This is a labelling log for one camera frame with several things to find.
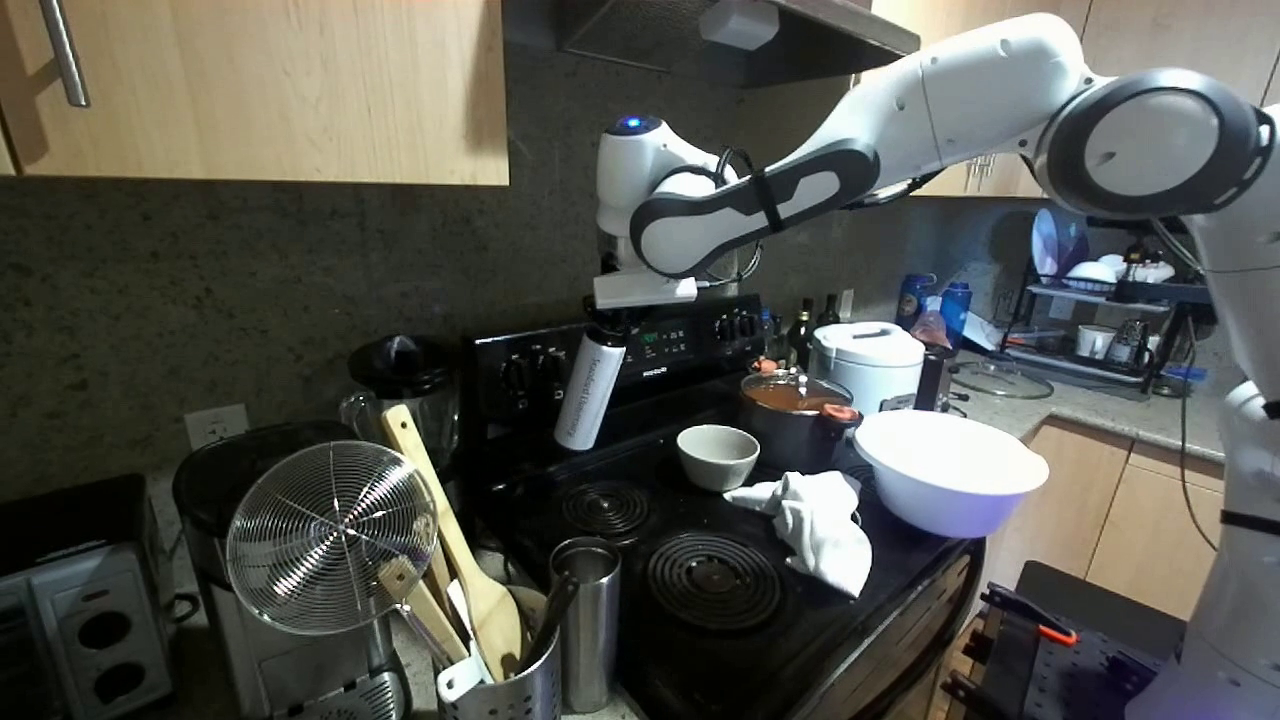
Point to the white bottle with black cap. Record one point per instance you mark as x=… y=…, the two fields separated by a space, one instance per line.
x=588 y=390

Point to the large white bowl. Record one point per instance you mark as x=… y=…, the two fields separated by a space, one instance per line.
x=945 y=472

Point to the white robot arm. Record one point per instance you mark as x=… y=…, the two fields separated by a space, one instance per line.
x=1149 y=145

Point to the small white bowl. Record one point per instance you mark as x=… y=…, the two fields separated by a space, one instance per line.
x=718 y=457

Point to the silver metal bottle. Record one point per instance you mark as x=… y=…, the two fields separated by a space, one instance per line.
x=588 y=579

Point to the black stove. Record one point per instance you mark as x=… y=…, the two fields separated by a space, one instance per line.
x=713 y=618

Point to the white cloth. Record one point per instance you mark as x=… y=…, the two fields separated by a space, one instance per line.
x=812 y=514

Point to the white rice cooker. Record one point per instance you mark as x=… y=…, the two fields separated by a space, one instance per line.
x=874 y=362

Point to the blender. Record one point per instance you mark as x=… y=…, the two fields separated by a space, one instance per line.
x=405 y=370

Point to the range hood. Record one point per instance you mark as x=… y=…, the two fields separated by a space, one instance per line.
x=736 y=40

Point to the wooden upper cabinet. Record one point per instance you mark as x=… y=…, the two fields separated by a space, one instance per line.
x=258 y=91

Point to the round mesh strainer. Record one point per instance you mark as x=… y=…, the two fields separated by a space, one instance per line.
x=308 y=536

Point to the dish rack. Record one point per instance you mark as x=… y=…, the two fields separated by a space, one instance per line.
x=1117 y=301

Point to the toaster oven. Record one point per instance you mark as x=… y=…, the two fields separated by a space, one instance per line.
x=82 y=631

